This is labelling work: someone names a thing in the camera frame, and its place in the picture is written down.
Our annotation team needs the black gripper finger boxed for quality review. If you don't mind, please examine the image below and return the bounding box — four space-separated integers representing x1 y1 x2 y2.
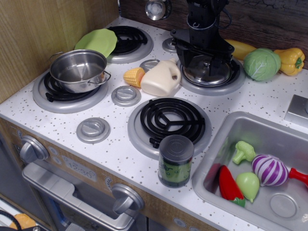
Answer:
175 43 205 67
209 56 228 76

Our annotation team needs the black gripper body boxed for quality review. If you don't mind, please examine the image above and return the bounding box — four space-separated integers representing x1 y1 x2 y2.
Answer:
170 23 234 64

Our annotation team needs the steel pot lid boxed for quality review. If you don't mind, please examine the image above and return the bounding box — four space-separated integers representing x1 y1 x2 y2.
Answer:
182 55 231 87

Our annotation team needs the cream toy milk jug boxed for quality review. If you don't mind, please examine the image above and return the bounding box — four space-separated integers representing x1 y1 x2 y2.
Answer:
141 58 181 97

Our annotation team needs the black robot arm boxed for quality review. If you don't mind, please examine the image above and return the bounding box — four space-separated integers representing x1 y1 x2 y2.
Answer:
170 0 234 76

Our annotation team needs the silver knob back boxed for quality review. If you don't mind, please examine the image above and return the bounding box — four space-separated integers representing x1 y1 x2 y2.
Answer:
162 38 176 53

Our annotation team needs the back right stove burner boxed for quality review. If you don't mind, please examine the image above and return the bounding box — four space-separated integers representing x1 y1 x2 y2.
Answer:
178 59 246 96

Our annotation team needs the stove burner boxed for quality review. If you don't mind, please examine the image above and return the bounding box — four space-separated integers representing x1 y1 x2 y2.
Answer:
178 59 246 96
107 26 154 64
33 71 108 114
127 97 212 160

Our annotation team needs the yellow toy squash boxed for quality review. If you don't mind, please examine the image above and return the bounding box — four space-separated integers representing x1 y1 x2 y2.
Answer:
226 39 256 60

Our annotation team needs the silver knob behind jug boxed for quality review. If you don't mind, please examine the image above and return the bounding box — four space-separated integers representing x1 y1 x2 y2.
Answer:
139 59 160 73

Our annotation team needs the green toy cabbage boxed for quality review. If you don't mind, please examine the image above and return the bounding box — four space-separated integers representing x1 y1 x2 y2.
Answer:
244 48 281 81

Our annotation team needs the back left stove burner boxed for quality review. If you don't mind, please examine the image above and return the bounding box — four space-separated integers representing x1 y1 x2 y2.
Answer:
107 26 154 64

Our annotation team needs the hanging steel ladle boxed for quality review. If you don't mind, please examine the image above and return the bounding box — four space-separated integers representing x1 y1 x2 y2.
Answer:
145 0 172 21

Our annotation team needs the toy corn cob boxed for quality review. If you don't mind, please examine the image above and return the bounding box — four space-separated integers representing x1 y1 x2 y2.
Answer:
123 67 145 88

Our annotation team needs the front right stove burner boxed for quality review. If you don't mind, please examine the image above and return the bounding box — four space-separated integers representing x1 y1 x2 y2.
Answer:
127 97 212 160

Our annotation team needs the silver knob middle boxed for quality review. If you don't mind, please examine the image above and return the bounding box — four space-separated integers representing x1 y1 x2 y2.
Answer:
111 86 141 107

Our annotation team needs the yellow toy bell pepper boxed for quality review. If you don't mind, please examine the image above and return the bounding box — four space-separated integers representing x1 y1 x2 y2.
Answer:
274 48 305 76

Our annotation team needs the light green plastic plate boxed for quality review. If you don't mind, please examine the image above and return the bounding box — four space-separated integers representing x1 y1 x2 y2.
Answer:
74 28 117 58

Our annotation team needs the green toy broccoli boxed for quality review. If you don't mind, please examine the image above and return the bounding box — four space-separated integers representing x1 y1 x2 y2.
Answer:
232 141 256 165

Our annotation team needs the green labelled toy can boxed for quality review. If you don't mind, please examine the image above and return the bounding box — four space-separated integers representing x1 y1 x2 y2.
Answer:
158 135 194 188

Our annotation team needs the silver knob front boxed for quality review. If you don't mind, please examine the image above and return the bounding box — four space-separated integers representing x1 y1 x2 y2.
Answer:
76 117 111 144

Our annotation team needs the purple toy onion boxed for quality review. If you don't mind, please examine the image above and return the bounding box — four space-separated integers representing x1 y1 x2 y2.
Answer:
251 154 289 186

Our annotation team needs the light green toy pear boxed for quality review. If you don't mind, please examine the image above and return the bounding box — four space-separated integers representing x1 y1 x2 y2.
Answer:
235 172 260 203

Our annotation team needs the red toy chili pepper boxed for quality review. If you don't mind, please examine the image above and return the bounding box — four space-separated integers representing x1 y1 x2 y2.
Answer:
218 165 245 208

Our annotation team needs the front left stove burner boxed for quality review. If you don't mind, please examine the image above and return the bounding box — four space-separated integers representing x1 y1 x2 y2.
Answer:
33 71 108 114

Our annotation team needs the right oven dial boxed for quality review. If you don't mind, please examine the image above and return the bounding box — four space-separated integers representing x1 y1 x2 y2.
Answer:
112 183 144 215

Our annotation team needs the oven dial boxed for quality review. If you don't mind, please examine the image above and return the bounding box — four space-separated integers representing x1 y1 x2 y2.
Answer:
20 135 49 163
112 183 144 215

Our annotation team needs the silver sink basin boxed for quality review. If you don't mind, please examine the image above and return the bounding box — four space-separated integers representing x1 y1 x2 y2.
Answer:
192 112 308 231

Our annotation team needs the left oven dial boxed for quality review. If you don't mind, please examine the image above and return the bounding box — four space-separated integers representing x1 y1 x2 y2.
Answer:
20 135 49 163

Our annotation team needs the steel pot with handles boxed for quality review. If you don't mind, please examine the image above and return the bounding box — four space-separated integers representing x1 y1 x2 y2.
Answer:
50 50 111 93

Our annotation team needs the red toy utensil handle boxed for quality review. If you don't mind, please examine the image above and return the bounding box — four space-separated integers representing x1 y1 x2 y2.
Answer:
289 168 308 187

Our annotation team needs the silver oven door handle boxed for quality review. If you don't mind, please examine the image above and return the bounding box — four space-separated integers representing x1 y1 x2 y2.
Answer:
22 163 135 231

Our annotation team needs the orange object with black cable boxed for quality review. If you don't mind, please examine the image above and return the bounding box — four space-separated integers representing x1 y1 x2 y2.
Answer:
0 210 36 231

